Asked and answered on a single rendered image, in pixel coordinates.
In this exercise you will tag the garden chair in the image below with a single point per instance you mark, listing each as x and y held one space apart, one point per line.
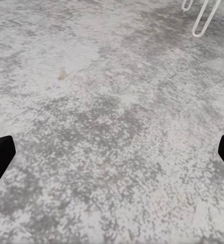
199 16

